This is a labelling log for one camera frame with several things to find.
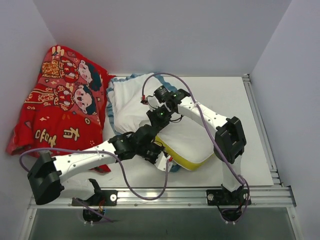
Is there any blue white bear pillowcase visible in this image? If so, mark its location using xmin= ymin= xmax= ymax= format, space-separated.
xmin=107 ymin=73 xmax=176 ymax=172

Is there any white pillow yellow edge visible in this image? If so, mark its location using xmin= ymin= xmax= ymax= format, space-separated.
xmin=111 ymin=73 xmax=216 ymax=172

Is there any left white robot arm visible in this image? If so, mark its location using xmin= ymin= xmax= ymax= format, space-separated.
xmin=27 ymin=124 xmax=172 ymax=205

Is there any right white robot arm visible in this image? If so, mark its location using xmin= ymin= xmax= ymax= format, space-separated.
xmin=141 ymin=85 xmax=247 ymax=205

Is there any red patterned pillow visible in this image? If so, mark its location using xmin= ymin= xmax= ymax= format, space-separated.
xmin=6 ymin=45 xmax=112 ymax=157

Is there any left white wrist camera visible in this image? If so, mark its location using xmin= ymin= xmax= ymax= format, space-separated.
xmin=154 ymin=151 xmax=173 ymax=172

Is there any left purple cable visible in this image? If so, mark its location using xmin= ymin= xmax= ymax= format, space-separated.
xmin=19 ymin=147 xmax=173 ymax=224

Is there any purple cable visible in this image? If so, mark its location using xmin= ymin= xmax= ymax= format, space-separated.
xmin=19 ymin=147 xmax=173 ymax=224
xmin=141 ymin=72 xmax=251 ymax=223

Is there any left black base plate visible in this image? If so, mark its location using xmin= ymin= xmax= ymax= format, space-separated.
xmin=71 ymin=189 xmax=118 ymax=207

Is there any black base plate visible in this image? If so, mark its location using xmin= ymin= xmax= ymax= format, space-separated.
xmin=71 ymin=189 xmax=118 ymax=207
xmin=206 ymin=187 xmax=248 ymax=206

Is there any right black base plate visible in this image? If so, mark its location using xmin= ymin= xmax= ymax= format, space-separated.
xmin=206 ymin=187 xmax=248 ymax=206

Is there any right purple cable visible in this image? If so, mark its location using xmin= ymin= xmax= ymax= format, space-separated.
xmin=141 ymin=72 xmax=251 ymax=223

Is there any aluminium right side rail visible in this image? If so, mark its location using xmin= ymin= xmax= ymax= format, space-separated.
xmin=242 ymin=74 xmax=284 ymax=187

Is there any aluminium rail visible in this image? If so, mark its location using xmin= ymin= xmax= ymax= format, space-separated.
xmin=27 ymin=186 xmax=297 ymax=210
xmin=242 ymin=74 xmax=284 ymax=187

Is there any aluminium front rail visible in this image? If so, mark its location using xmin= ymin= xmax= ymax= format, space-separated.
xmin=27 ymin=186 xmax=297 ymax=210

